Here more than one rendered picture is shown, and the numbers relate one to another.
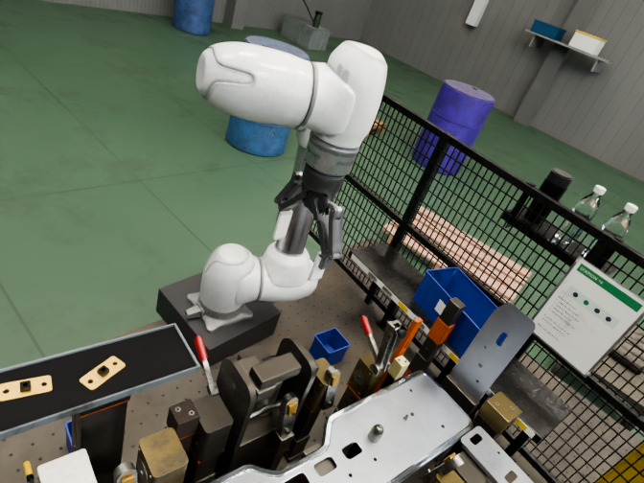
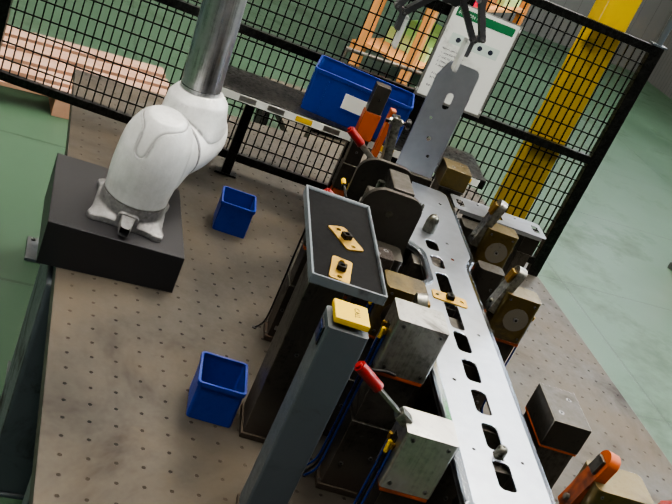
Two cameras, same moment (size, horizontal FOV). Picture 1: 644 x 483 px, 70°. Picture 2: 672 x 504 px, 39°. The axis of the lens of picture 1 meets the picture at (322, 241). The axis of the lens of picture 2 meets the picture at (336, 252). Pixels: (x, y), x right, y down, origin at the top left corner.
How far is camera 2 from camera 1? 1.69 m
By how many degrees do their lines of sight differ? 49
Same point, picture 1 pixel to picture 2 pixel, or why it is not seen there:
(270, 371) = (405, 185)
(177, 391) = (185, 323)
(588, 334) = not seen: hidden behind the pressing
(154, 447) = (399, 284)
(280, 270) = (214, 120)
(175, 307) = (94, 232)
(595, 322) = (479, 60)
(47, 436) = (166, 422)
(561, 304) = (446, 54)
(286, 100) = not seen: outside the picture
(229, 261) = (180, 126)
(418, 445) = (448, 222)
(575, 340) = not seen: hidden behind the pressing
